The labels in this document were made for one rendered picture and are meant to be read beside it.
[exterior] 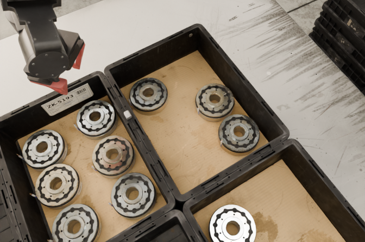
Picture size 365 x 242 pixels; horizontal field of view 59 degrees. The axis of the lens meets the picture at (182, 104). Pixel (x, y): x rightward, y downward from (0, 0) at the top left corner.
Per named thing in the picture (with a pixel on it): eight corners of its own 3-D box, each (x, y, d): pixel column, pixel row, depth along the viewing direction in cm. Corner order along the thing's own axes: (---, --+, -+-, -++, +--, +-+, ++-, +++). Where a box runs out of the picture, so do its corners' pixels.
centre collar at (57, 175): (43, 180, 76) (42, 179, 76) (63, 170, 77) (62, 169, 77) (49, 198, 74) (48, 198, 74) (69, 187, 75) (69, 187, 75)
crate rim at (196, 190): (103, 73, 85) (101, 68, 83) (199, 26, 91) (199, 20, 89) (179, 207, 68) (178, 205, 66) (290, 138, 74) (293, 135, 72)
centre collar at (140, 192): (119, 188, 75) (118, 188, 74) (138, 179, 75) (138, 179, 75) (126, 208, 72) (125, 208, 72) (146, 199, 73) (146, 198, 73)
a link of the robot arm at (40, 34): (58, -41, 46) (-9, -41, 42) (85, 11, 41) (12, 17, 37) (58, 23, 55) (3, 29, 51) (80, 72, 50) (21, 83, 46)
